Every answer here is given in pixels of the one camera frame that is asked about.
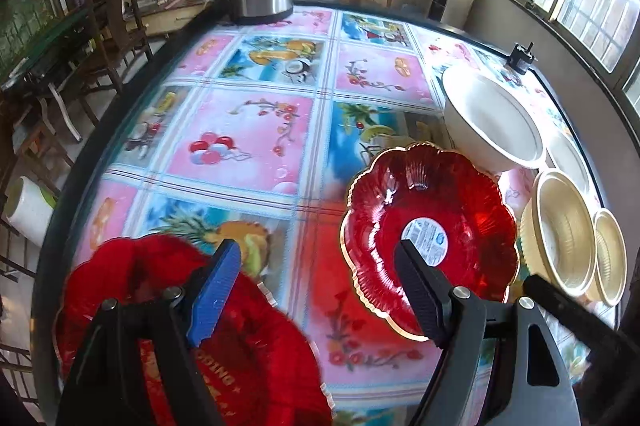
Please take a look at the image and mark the small cream plastic bowl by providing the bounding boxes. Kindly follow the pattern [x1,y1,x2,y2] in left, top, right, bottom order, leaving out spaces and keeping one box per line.
[586,208,627,308]

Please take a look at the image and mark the large cream plastic bowl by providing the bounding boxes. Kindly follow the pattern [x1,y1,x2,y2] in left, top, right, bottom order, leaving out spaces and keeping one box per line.
[520,169,596,298]

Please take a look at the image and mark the large red scalloped plate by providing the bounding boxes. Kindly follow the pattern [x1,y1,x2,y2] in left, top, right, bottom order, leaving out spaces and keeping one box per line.
[54,234,332,425]

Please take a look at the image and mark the small red scalloped plate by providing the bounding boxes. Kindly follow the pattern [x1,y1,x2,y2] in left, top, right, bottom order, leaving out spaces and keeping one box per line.
[340,142,520,342]

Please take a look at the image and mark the small white paper bowl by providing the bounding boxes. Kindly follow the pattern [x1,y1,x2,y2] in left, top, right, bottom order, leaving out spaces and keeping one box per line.
[546,132,591,198]

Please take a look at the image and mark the large white paper bowl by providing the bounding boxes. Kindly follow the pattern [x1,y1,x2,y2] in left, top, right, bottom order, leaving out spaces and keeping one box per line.
[442,65,547,175]

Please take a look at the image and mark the white green plastic appliance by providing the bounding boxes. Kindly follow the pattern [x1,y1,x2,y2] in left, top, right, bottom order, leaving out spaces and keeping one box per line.
[4,175,56,247]

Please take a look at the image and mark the colourful picture tablecloth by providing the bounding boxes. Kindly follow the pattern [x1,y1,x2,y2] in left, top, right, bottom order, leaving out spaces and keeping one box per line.
[69,4,616,426]

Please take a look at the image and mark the small black motor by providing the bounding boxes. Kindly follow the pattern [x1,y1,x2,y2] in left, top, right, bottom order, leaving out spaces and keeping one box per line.
[506,42,536,74]

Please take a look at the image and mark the dark wooden chair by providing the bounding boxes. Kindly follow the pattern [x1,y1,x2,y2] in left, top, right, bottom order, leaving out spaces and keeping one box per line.
[68,0,153,125]

